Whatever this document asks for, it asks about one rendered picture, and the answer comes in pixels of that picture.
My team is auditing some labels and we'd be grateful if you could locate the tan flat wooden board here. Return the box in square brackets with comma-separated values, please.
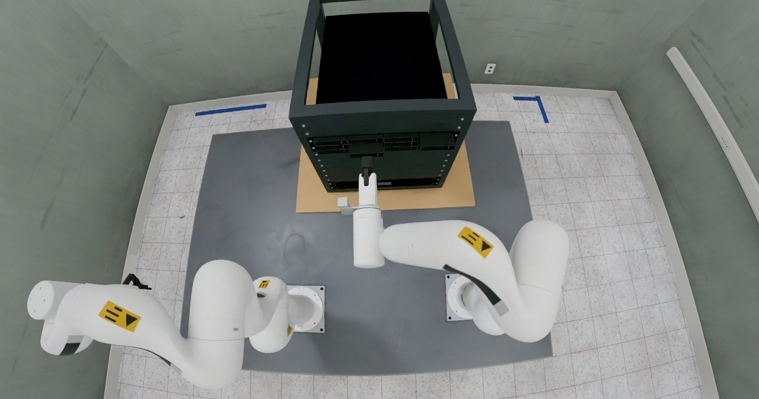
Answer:
[296, 74, 475, 213]

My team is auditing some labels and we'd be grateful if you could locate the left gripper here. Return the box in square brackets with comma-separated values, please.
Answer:
[107, 273, 152, 290]

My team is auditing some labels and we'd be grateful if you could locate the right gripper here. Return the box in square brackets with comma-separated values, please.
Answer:
[355, 156, 381, 211]

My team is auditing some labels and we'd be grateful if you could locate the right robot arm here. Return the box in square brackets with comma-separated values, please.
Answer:
[338, 197, 569, 342]

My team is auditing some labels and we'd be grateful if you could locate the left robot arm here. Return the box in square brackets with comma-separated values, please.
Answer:
[27, 260, 323, 390]

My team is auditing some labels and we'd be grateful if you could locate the dark grey metal rack frame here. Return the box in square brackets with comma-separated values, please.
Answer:
[288, 0, 477, 193]

